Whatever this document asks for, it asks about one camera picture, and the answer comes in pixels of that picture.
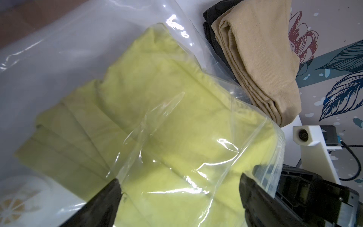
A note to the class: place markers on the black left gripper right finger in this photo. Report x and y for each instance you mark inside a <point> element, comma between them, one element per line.
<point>261,210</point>

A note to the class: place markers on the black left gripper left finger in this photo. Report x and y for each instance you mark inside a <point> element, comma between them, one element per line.
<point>101,210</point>

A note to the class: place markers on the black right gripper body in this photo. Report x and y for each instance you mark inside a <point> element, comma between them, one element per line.
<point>305,196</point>

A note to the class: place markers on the neon yellow garment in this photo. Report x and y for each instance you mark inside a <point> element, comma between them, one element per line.
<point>176,139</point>

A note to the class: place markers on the clear plastic vacuum bag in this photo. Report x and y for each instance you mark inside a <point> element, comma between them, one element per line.
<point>48,50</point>

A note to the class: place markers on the beige knitted garment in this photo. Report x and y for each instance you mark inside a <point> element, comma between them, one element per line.
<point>254,39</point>

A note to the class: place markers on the black trousers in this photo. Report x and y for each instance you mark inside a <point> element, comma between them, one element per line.
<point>212,18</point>

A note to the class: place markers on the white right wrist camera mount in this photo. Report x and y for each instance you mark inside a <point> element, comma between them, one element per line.
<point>315,153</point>

